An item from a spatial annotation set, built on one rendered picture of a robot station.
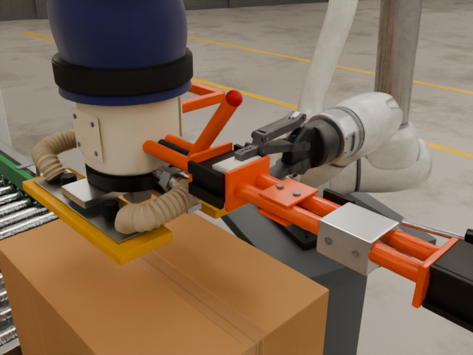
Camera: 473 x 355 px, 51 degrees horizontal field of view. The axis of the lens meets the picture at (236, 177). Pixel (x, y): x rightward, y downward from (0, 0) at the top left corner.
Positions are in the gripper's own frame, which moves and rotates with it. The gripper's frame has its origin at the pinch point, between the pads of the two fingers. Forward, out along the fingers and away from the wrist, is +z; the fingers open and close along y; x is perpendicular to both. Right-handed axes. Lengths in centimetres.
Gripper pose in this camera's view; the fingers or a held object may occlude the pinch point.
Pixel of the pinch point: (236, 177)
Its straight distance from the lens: 69.7
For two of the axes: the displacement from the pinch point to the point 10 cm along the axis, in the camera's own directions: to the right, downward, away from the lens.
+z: -7.1, 3.1, -6.3
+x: -7.0, -3.1, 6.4
